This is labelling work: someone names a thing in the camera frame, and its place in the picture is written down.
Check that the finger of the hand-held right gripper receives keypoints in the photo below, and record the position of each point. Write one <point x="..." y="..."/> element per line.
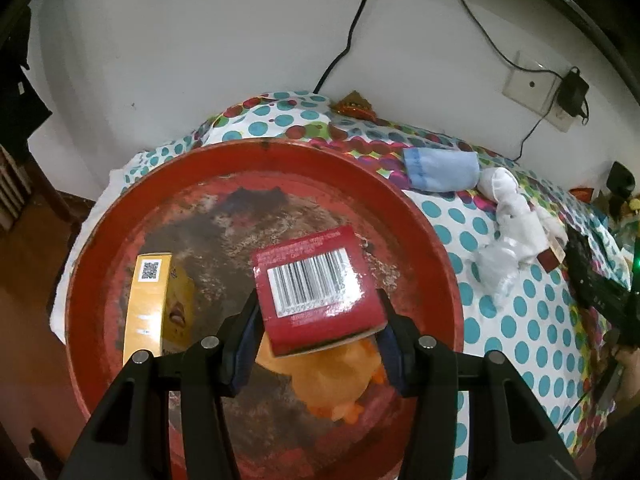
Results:
<point x="582" y="260"/>

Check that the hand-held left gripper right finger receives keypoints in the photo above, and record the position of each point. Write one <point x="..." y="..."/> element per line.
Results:
<point x="392" y="360"/>

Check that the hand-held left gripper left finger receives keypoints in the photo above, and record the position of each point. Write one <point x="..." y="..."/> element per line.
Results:
<point x="245" y="342"/>

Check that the white towel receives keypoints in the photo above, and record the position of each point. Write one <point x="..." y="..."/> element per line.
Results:
<point x="522" y="230"/>

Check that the red barcode box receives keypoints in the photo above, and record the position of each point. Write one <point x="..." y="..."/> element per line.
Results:
<point x="310" y="280"/>

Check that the round red tray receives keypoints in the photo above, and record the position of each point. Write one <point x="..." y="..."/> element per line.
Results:
<point x="400" y="230"/>

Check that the person's right hand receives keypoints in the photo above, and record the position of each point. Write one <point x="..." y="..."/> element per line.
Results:
<point x="629" y="375"/>

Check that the small dark red box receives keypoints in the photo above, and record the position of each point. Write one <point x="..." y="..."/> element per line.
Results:
<point x="551" y="258"/>

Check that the orange plush toy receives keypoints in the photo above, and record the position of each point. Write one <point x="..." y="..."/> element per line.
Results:
<point x="330" y="380"/>

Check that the small red object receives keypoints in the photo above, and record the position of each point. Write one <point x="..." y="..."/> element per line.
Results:
<point x="582" y="193"/>

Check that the yellow toy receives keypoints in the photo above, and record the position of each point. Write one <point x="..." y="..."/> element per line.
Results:
<point x="634" y="207"/>

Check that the clear plastic bag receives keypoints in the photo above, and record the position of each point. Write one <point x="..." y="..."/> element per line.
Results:
<point x="495" y="270"/>

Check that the black device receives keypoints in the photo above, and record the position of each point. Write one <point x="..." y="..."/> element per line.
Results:
<point x="621" y="180"/>

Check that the polka dot blanket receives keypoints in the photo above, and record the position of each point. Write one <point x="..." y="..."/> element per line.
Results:
<point x="525" y="340"/>

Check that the yellow box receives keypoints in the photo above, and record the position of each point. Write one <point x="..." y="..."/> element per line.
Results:
<point x="150" y="310"/>

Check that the white sock ball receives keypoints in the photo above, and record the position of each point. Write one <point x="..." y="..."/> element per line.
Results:
<point x="496" y="182"/>

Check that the rolled blue sock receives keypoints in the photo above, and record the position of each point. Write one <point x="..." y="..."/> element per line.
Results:
<point x="440" y="170"/>

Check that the black power adapter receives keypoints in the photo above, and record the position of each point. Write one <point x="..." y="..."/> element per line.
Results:
<point x="571" y="91"/>

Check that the brown orange ornament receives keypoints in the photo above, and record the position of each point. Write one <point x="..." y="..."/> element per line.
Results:
<point x="354" y="105"/>

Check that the dark cloth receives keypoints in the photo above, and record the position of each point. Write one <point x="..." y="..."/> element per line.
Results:
<point x="15" y="85"/>

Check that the white wall socket plate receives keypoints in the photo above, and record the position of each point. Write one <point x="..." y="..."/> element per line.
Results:
<point x="525" y="85"/>

